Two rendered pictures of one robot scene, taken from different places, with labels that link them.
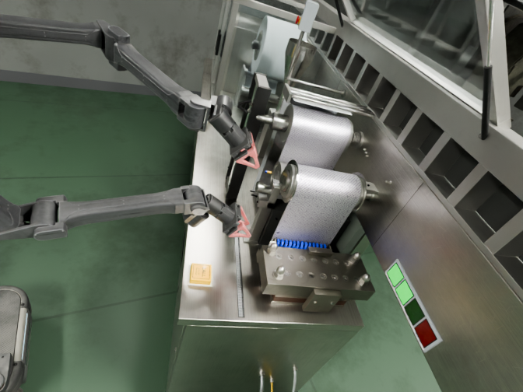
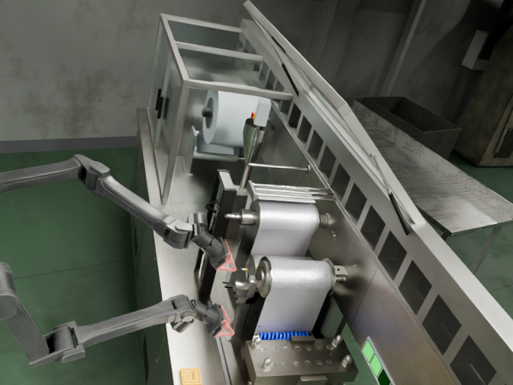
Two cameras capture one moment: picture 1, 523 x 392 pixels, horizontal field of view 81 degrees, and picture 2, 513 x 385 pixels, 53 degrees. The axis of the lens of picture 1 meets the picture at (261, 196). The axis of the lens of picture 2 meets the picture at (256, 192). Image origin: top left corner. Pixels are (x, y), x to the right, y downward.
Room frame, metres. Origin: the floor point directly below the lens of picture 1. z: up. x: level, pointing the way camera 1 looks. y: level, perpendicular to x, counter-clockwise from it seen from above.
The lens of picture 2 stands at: (-0.61, 0.11, 2.42)
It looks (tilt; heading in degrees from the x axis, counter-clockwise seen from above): 30 degrees down; 357
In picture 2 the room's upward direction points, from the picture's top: 16 degrees clockwise
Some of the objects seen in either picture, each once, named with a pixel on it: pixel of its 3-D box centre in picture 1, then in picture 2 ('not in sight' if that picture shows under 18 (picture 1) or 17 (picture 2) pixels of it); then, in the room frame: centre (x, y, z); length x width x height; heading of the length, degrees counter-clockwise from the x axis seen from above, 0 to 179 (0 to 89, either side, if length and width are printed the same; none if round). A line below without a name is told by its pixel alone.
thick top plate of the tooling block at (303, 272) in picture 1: (315, 272); (300, 360); (0.75, -0.28, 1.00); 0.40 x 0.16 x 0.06; 110
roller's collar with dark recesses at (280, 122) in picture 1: (279, 122); (246, 217); (1.09, 0.04, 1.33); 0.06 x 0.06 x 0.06; 20
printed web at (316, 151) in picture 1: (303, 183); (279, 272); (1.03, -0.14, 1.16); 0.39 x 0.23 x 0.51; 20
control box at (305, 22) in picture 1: (306, 15); (259, 111); (1.39, 0.09, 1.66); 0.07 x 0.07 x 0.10; 7
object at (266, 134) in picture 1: (279, 110); (243, 187); (1.58, 0.07, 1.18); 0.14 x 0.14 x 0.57
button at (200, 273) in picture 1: (201, 273); (190, 377); (0.64, 0.10, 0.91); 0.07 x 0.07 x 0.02; 20
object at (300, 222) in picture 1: (310, 225); (289, 314); (0.85, -0.20, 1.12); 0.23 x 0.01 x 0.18; 110
